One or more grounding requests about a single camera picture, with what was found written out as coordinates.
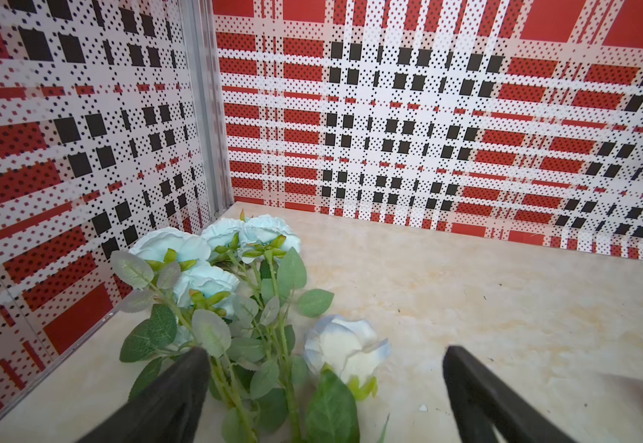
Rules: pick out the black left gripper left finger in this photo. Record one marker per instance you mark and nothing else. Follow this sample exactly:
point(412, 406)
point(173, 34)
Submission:
point(168, 410)

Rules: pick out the white rose bouquet green stems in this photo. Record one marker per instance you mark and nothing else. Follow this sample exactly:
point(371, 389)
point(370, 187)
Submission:
point(239, 290)

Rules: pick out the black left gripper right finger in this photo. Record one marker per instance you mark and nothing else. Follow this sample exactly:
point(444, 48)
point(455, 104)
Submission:
point(484, 406)

